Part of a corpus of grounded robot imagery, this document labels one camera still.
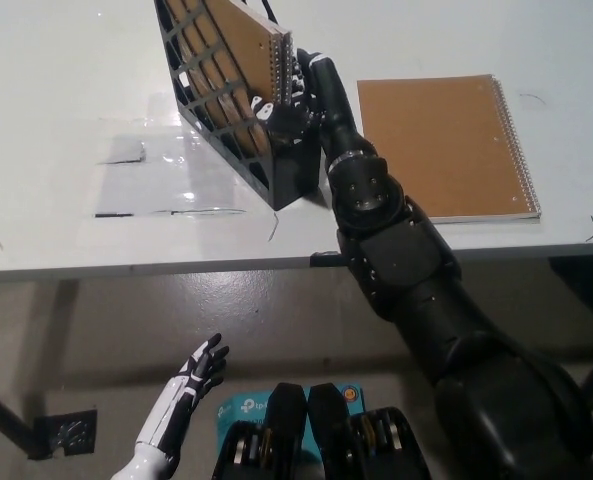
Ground black right hand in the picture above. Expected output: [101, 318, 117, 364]
[248, 47, 378, 169]

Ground white and black left hand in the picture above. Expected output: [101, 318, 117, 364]
[134, 333, 231, 464]

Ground brown spiral notebook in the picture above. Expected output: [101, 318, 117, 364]
[356, 73, 544, 226]
[164, 0, 297, 157]

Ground black mesh book holder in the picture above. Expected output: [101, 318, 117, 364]
[154, 0, 324, 212]

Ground teal cardboard box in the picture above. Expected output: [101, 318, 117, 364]
[215, 382, 367, 454]

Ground black taped foot plate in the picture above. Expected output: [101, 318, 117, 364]
[28, 409, 100, 459]

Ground black robot legs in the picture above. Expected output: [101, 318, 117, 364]
[210, 382, 433, 480]

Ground black tape strip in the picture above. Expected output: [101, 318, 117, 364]
[309, 251, 346, 269]

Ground clear plastic sheet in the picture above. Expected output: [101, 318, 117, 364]
[81, 93, 251, 219]

